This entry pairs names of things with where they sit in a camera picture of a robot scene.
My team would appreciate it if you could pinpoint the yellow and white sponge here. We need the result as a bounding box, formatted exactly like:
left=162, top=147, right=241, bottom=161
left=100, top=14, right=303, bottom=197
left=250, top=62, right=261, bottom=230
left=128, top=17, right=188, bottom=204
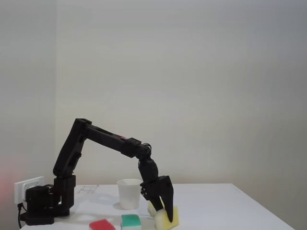
left=154, top=205, right=180, bottom=230

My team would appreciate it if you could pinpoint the yellow flat sponge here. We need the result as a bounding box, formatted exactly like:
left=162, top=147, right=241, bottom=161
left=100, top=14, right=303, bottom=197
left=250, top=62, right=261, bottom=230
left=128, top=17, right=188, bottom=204
left=147, top=200, right=166, bottom=217

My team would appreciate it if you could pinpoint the white paper cup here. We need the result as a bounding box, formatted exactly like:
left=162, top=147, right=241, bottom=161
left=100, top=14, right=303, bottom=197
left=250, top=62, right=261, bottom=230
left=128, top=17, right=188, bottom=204
left=117, top=178, right=143, bottom=210

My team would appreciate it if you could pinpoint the green sponge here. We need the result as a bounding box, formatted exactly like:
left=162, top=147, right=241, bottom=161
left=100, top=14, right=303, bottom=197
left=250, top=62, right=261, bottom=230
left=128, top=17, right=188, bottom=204
left=120, top=214, right=142, bottom=230

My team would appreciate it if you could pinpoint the red sponge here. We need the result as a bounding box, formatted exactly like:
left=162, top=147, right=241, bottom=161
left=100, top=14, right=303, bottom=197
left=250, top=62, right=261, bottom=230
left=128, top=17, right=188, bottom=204
left=89, top=218, right=116, bottom=230

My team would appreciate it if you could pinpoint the white power socket box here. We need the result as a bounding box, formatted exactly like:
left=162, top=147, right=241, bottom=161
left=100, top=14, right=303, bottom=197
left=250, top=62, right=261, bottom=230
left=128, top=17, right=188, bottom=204
left=14, top=176, right=46, bottom=205

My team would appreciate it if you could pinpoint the black power cable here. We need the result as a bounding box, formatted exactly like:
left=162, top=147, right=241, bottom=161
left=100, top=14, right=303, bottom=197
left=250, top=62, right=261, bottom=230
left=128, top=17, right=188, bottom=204
left=17, top=203, right=27, bottom=229

